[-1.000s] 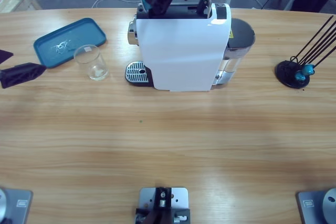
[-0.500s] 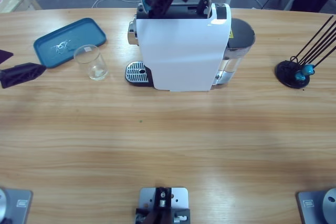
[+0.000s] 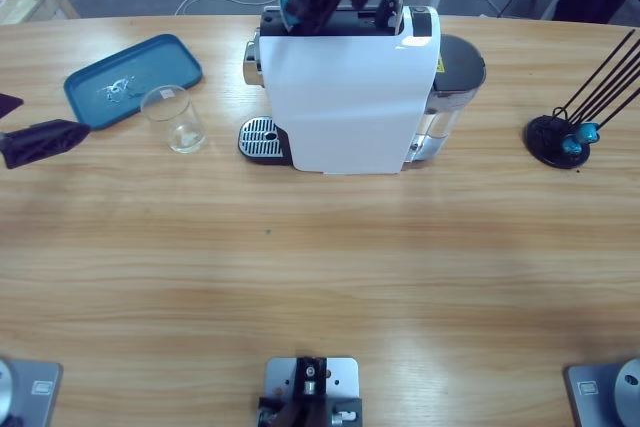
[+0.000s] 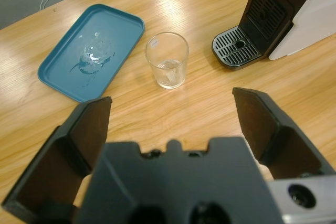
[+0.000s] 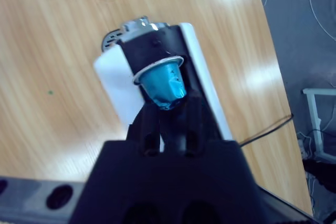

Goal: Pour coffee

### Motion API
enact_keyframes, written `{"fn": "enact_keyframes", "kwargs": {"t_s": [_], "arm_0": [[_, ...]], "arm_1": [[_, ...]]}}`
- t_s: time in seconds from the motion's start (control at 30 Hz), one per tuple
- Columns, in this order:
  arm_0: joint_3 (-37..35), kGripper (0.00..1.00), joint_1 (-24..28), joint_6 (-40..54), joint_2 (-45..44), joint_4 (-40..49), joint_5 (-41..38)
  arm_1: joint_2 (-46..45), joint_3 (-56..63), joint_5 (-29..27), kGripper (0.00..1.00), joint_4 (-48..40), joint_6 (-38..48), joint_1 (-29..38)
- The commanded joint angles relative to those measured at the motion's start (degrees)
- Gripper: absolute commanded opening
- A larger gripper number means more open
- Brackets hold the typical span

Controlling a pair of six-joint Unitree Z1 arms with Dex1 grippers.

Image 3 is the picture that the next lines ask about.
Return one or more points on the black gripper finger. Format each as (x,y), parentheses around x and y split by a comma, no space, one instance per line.
(6,106)
(45,142)

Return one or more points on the blue coffee capsule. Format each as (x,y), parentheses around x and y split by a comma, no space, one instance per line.
(286,9)
(570,147)
(587,133)

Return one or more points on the white capsule coffee machine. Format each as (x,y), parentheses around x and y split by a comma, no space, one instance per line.
(350,97)

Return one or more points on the pale wooden crate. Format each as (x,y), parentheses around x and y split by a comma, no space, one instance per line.
(25,2)

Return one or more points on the teal plastic serving tray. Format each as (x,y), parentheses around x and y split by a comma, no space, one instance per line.
(130,72)

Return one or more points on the clear drinking glass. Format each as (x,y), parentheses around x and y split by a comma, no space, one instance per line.
(177,127)

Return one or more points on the black drip tray metal grate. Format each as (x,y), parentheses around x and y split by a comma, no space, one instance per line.
(260,139)

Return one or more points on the clear water tank black lid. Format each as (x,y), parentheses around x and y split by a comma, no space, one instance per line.
(457,67)

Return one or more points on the black capsule holder with rods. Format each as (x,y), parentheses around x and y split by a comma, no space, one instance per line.
(542,132)

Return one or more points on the white slanted frame bar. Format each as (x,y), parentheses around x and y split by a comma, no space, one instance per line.
(550,9)

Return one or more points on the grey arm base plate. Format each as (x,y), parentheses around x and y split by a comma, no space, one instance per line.
(610,392)
(25,392)

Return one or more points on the white camera mount dark post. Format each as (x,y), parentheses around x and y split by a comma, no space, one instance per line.
(310,387)

